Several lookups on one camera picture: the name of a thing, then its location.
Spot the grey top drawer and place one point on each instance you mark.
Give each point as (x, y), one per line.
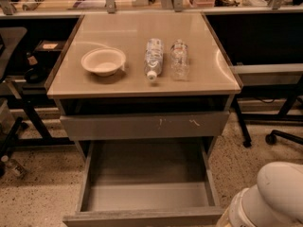
(144, 125)

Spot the small bottle on floor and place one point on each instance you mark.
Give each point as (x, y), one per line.
(16, 168)

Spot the white paper bowl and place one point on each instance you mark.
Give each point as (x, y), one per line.
(103, 62)

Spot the clear empty plastic bottle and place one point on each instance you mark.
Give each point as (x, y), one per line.
(179, 65)

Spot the black office chair base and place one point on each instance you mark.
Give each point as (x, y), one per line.
(271, 137)

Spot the grey drawer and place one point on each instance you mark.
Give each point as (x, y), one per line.
(144, 125)
(146, 183)

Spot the grey drawer cabinet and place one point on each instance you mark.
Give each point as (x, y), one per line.
(210, 86)

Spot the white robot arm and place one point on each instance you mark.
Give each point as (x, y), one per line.
(276, 200)

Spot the clear capped water bottle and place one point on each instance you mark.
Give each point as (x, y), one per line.
(154, 56)

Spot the black desk leg frame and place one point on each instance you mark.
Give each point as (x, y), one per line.
(245, 132)

